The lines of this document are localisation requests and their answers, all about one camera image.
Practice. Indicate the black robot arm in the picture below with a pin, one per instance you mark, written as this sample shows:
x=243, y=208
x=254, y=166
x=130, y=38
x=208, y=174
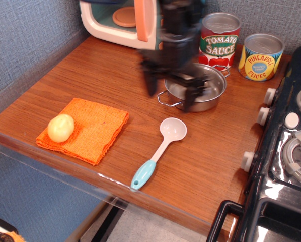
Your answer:
x=179, y=34

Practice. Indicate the white ladle teal handle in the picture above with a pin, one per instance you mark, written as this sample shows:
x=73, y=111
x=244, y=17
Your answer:
x=172, y=129

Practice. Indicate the orange object bottom corner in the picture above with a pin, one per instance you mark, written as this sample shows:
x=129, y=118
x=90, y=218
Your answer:
x=12, y=237

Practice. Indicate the toy microwave teal pink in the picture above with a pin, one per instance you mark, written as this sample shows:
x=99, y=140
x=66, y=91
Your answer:
x=136, y=24

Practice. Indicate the black toy stove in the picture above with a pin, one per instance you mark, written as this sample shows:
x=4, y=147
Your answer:
x=272, y=207

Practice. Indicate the yellow toy potato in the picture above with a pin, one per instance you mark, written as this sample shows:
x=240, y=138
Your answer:
x=60, y=128

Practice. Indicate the orange folded cloth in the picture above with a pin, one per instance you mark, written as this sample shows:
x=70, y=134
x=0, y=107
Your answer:
x=96, y=127

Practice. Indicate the tomato sauce can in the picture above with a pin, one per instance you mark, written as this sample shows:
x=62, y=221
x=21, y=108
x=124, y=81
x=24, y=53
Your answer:
x=218, y=40

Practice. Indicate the pineapple slices can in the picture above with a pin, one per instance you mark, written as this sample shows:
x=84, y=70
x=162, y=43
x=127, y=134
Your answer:
x=261, y=55

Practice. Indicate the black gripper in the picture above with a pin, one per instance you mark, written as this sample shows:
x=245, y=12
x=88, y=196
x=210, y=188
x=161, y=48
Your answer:
x=174, y=62

